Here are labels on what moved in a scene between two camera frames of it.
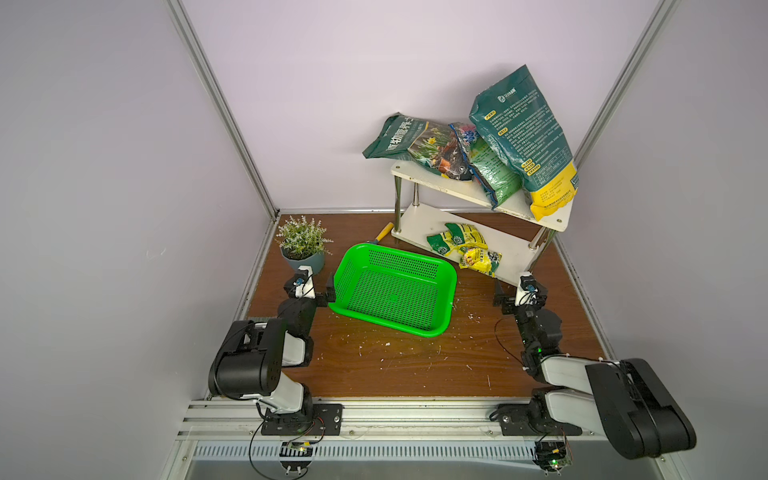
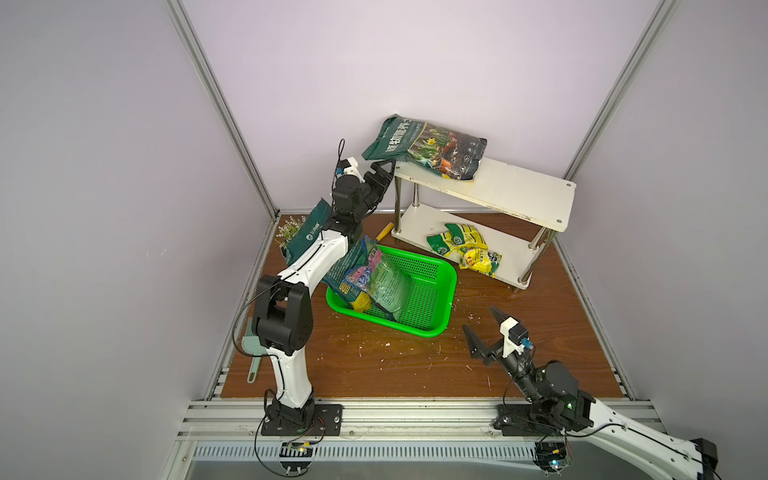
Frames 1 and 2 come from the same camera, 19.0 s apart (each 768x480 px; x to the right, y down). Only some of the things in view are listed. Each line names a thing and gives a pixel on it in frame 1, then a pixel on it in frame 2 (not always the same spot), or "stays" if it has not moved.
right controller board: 551,456 stays
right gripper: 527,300 -> 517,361
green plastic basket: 394,288 stays
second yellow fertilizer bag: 480,259 stays
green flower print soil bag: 435,144 stays
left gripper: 329,295 -> 376,185
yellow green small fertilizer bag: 458,238 stays
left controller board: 295,449 stays
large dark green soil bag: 517,122 -> 334,279
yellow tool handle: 383,232 stays
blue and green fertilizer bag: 499,181 -> 374,273
